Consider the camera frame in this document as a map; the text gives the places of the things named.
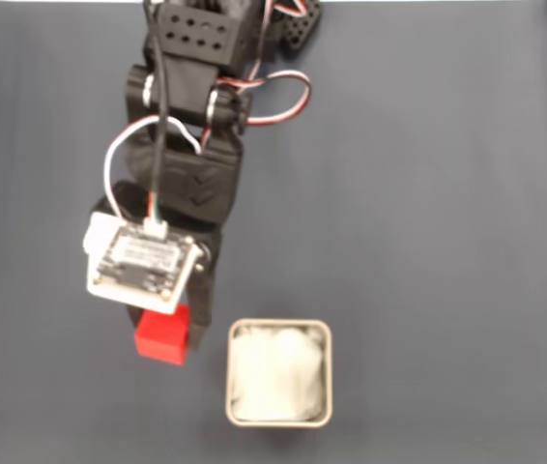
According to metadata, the square metal tin box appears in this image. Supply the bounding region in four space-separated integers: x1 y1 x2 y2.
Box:
225 318 333 427

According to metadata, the dark blue mat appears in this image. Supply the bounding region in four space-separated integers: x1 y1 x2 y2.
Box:
0 2 547 464

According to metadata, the white tissue paper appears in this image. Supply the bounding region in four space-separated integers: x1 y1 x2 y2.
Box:
231 324 328 421

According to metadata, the red white servo cable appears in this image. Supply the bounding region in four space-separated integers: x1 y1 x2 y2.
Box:
273 0 309 21
217 71 313 128

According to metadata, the camera circuit board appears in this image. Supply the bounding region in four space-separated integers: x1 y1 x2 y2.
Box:
93 225 195 299

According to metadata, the red cube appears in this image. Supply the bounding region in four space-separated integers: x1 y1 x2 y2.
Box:
134 303 192 367

